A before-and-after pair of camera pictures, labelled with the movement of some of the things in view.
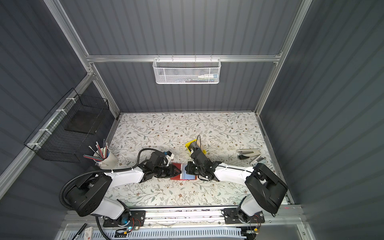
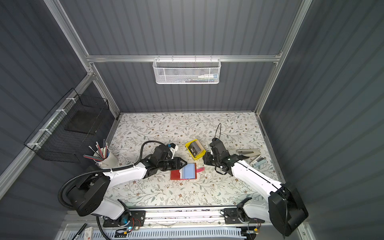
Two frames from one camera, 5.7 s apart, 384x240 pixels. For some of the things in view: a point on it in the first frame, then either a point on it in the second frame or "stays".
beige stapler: (244, 153) stays
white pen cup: (107, 160) stays
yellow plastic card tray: (194, 144) stays
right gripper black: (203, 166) to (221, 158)
